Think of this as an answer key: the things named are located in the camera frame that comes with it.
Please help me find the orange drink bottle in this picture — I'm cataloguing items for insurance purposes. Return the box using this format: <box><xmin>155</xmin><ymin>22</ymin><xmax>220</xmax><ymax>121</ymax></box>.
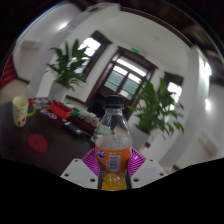
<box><xmin>94</xmin><ymin>94</ymin><xmax>133</xmax><ymax>192</ymax></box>

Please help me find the flat round red coaster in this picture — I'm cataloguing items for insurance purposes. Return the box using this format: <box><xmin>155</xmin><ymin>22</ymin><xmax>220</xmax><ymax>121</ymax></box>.
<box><xmin>27</xmin><ymin>133</ymin><xmax>49</xmax><ymax>153</ymax></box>

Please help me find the pale yellow mug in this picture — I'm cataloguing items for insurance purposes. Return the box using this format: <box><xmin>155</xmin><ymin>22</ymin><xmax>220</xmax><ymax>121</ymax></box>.
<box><xmin>12</xmin><ymin>95</ymin><xmax>37</xmax><ymax>128</ymax></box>

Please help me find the red carpeted staircase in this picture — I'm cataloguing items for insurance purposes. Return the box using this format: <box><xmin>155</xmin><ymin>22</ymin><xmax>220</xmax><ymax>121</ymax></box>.
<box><xmin>0</xmin><ymin>54</ymin><xmax>18</xmax><ymax>89</ymax></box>

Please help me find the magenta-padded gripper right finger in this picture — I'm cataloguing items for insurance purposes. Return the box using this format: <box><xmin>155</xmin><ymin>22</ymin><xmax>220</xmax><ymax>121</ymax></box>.
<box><xmin>126</xmin><ymin>148</ymin><xmax>167</xmax><ymax>190</ymax></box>

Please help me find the flat black device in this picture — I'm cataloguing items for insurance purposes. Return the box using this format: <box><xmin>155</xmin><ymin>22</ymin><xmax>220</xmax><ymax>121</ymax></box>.
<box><xmin>63</xmin><ymin>120</ymin><xmax>84</xmax><ymax>136</ymax></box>

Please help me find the brown box with white cups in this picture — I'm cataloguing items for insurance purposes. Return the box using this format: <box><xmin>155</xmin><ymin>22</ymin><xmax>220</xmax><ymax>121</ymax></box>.
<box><xmin>73</xmin><ymin>109</ymin><xmax>101</xmax><ymax>134</ymax></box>

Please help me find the glowing wall lamp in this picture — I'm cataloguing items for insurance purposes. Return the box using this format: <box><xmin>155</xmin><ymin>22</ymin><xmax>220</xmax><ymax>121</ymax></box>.
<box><xmin>203</xmin><ymin>98</ymin><xmax>213</xmax><ymax>113</ymax></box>
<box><xmin>58</xmin><ymin>21</ymin><xmax>69</xmax><ymax>31</ymax></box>

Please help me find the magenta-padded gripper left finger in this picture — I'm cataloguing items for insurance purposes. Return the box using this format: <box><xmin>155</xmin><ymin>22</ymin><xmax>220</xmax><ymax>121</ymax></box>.
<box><xmin>60</xmin><ymin>148</ymin><xmax>102</xmax><ymax>190</ymax></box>

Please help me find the dark framed window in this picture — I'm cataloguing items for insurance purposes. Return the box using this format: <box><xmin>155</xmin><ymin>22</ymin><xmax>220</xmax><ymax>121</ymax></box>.
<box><xmin>162</xmin><ymin>71</ymin><xmax>184</xmax><ymax>104</ymax></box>
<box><xmin>78</xmin><ymin>30</ymin><xmax>113</xmax><ymax>81</ymax></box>

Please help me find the black chair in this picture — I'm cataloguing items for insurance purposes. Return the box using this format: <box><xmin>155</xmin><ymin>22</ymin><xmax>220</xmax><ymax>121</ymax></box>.
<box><xmin>87</xmin><ymin>92</ymin><xmax>108</xmax><ymax>118</ymax></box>

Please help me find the potted plant in white pot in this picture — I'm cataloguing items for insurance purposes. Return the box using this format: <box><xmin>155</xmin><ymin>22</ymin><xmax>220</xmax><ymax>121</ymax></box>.
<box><xmin>127</xmin><ymin>78</ymin><xmax>186</xmax><ymax>151</ymax></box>
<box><xmin>46</xmin><ymin>39</ymin><xmax>91</xmax><ymax>103</ymax></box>

